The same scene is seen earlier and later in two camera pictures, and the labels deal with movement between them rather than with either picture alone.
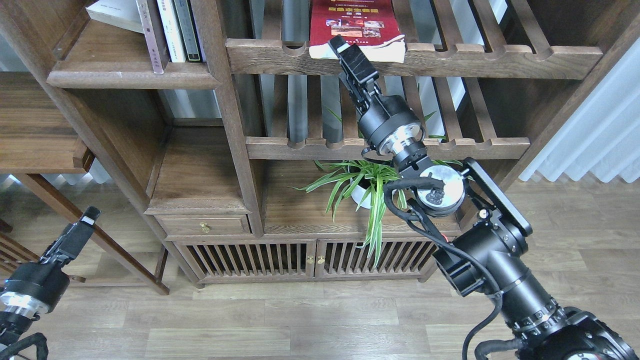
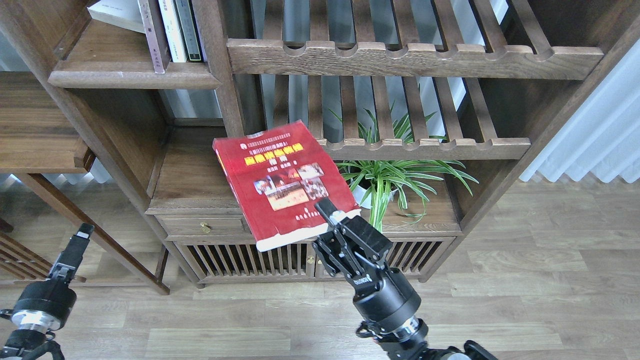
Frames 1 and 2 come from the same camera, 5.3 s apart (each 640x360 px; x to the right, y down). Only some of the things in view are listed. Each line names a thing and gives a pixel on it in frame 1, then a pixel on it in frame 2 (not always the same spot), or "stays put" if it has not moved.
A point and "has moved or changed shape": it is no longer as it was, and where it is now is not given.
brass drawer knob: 205,227 stays put
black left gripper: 34,289 → 45,305
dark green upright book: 188,29 stays put
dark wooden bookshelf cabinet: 231,121 stays put
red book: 373,25 → 279,175
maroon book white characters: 155,56 has moved or changed shape
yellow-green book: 122,14 stays put
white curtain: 602,135 stays put
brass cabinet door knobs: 310,260 stays put
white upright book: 173,36 stays put
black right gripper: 387,123 → 384,297
